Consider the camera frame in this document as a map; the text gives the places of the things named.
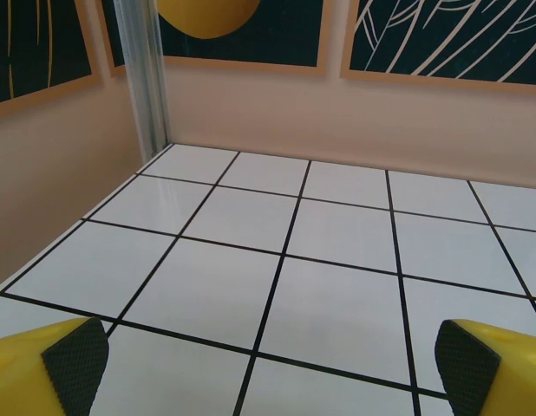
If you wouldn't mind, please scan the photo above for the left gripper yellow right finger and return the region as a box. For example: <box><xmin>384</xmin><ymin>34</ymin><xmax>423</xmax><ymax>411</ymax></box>
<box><xmin>434</xmin><ymin>318</ymin><xmax>536</xmax><ymax>416</ymax></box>

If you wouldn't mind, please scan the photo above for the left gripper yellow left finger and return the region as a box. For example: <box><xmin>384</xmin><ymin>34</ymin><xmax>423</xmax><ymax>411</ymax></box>
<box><xmin>0</xmin><ymin>316</ymin><xmax>110</xmax><ymax>416</ymax></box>

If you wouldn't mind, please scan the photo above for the aluminium corner post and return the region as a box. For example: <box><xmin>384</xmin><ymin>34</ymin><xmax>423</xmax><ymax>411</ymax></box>
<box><xmin>113</xmin><ymin>0</ymin><xmax>170</xmax><ymax>158</ymax></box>

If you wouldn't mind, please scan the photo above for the yellow oval wall panel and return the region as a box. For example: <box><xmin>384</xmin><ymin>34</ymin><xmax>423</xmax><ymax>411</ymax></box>
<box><xmin>101</xmin><ymin>0</ymin><xmax>330</xmax><ymax>80</ymax></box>

